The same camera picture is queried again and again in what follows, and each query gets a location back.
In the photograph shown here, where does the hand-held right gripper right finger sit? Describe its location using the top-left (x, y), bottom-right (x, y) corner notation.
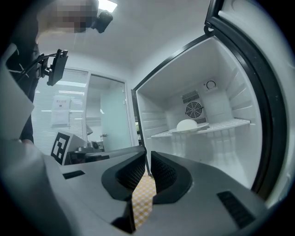
top-left (138, 151), bottom-right (269, 236)

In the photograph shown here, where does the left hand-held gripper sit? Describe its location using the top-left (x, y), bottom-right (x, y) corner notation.
top-left (50, 130), bottom-right (146, 165)

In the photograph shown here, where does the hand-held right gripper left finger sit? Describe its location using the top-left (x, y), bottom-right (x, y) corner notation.
top-left (34, 151), bottom-right (147, 234)

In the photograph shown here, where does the black mini fridge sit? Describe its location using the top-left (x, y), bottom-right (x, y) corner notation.
top-left (130, 0), bottom-right (295, 208)

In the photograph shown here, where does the frosted glass door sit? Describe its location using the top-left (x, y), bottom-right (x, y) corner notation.
top-left (88, 73), bottom-right (135, 152)

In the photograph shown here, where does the beige checked tablecloth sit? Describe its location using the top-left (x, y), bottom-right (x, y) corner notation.
top-left (132, 174), bottom-right (158, 229)

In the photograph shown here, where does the large white paper notice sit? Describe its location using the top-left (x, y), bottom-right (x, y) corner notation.
top-left (51, 110), bottom-right (70, 127)

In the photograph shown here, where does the white plate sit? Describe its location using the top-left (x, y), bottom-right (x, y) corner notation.
top-left (169, 122), bottom-right (210, 135)

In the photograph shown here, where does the small white paper sign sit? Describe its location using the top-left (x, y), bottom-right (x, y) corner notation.
top-left (53, 96), bottom-right (71, 111)

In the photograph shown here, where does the striped glass partition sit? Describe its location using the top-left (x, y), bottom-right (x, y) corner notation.
top-left (31, 68), bottom-right (90, 157)

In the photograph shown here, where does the round fan grille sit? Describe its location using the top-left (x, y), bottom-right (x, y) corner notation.
top-left (185, 101), bottom-right (205, 119)

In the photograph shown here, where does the black chest-mounted device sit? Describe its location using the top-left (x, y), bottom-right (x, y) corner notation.
top-left (36, 48), bottom-right (69, 87)

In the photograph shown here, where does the white thermostat dial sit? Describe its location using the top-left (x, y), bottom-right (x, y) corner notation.
top-left (205, 80), bottom-right (218, 91)

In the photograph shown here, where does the person's black shirt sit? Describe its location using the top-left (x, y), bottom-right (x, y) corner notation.
top-left (6, 22), bottom-right (41, 144)

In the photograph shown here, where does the person's head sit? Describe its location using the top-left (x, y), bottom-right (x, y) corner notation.
top-left (36, 0), bottom-right (99, 37)

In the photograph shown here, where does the ceiling light panel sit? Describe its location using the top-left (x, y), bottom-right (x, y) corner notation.
top-left (98, 0), bottom-right (118, 14)

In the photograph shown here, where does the white wire shelf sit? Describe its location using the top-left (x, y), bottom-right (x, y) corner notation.
top-left (151, 118), bottom-right (251, 139)

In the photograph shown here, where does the black head camera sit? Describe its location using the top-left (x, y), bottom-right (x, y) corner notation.
top-left (91, 10), bottom-right (114, 34)

